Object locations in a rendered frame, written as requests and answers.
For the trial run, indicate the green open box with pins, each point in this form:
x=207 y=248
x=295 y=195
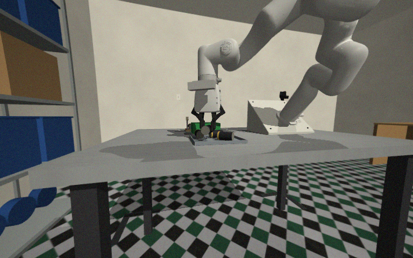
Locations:
x=196 y=126

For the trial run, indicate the tan flat circuit board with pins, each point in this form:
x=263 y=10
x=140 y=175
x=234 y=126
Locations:
x=188 y=129

